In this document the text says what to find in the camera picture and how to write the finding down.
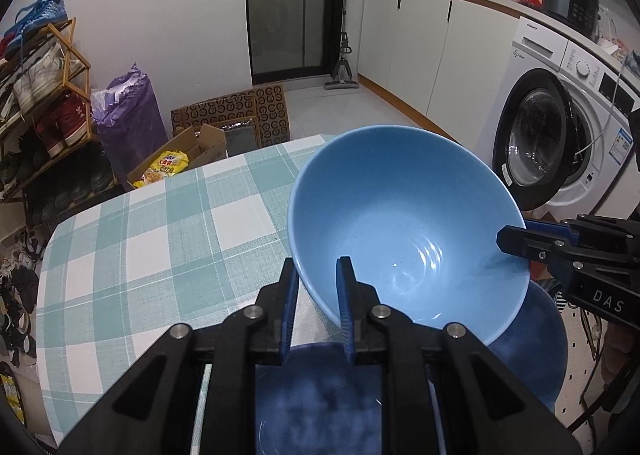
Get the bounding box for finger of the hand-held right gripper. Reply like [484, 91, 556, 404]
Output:
[522, 218, 581, 242]
[496, 225, 581, 266]

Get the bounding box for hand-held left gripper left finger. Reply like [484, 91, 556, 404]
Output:
[57, 257, 302, 455]

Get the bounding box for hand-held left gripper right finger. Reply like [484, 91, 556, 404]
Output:
[335, 256, 583, 455]

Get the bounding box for blue bowl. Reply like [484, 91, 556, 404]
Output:
[287, 124, 532, 347]
[254, 279, 569, 455]

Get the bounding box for person's right hand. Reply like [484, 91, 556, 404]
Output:
[606, 322, 640, 363]

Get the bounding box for teal white checked tablecloth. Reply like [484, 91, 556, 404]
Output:
[35, 132, 351, 451]

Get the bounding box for white washing machine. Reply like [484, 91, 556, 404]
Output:
[491, 16, 640, 231]

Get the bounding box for silver foil bag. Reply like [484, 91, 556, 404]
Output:
[222, 118, 261, 156]

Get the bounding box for brown cardboard box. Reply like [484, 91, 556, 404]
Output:
[127, 124, 228, 191]

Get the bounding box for yellow snack packet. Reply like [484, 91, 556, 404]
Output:
[132, 150, 191, 188]

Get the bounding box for brown patterned doormat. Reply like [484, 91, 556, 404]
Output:
[171, 84, 291, 151]

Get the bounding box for white kitchen base cabinets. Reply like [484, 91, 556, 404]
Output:
[357, 0, 523, 146]

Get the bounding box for black pressure cooker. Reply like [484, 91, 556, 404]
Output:
[540, 0, 601, 38]

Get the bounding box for floor mop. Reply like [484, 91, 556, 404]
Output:
[324, 0, 360, 91]

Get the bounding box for purple trash bag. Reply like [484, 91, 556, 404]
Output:
[90, 62, 168, 186]

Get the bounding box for scattered heap of shoes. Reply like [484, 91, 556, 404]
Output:
[0, 227, 48, 371]

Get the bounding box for bunch of yellow wrappers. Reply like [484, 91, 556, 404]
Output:
[0, 375, 25, 425]

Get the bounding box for black framed glass door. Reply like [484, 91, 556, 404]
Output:
[245, 0, 346, 86]

